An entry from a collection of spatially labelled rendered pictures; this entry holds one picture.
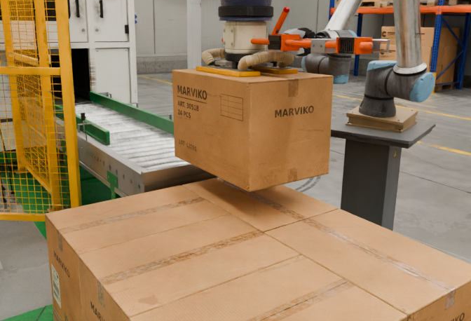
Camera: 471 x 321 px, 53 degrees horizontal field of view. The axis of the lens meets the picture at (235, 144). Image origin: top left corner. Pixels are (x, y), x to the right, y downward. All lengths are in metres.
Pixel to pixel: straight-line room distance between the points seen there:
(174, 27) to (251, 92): 10.62
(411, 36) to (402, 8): 0.13
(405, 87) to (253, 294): 1.38
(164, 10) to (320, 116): 10.39
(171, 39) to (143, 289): 10.98
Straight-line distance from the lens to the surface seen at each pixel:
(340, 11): 2.17
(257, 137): 1.68
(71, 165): 2.86
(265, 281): 1.42
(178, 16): 12.27
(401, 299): 1.43
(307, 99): 1.81
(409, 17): 2.27
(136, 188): 2.27
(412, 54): 2.33
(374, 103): 2.50
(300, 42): 1.68
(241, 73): 1.79
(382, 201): 2.57
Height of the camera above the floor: 1.27
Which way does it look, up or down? 15 degrees down
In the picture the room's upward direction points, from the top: 1 degrees clockwise
